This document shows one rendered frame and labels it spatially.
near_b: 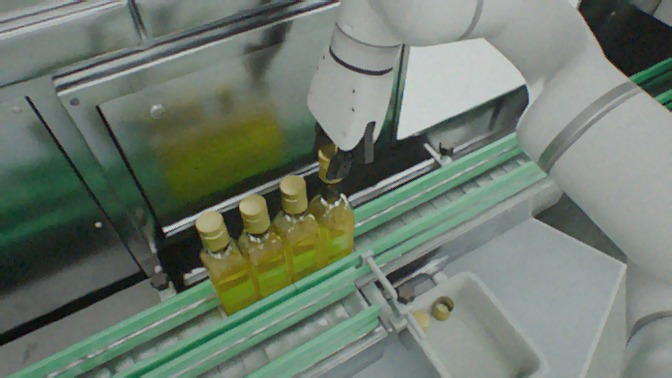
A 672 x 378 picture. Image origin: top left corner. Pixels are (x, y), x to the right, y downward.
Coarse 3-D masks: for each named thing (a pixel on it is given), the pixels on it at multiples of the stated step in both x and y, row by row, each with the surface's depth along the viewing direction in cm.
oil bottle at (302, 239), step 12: (276, 216) 69; (312, 216) 68; (288, 228) 67; (300, 228) 67; (312, 228) 68; (288, 240) 68; (300, 240) 68; (312, 240) 70; (288, 252) 70; (300, 252) 71; (312, 252) 73; (288, 264) 73; (300, 264) 74; (312, 264) 76; (300, 276) 76
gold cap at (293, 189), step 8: (288, 176) 63; (296, 176) 63; (288, 184) 63; (296, 184) 63; (304, 184) 63; (288, 192) 62; (296, 192) 62; (304, 192) 63; (288, 200) 63; (296, 200) 63; (304, 200) 64; (288, 208) 64; (296, 208) 64; (304, 208) 65
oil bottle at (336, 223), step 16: (320, 192) 71; (320, 208) 69; (336, 208) 69; (352, 208) 71; (320, 224) 70; (336, 224) 70; (352, 224) 72; (336, 240) 74; (352, 240) 76; (336, 256) 77
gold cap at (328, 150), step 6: (324, 144) 62; (330, 144) 62; (324, 150) 62; (330, 150) 62; (324, 156) 61; (330, 156) 61; (324, 162) 61; (324, 168) 62; (324, 174) 63; (324, 180) 64; (336, 180) 64
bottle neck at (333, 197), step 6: (324, 186) 66; (330, 186) 65; (336, 186) 65; (324, 192) 67; (330, 192) 66; (336, 192) 66; (324, 198) 68; (330, 198) 67; (336, 198) 68; (324, 204) 69; (330, 204) 68; (336, 204) 69
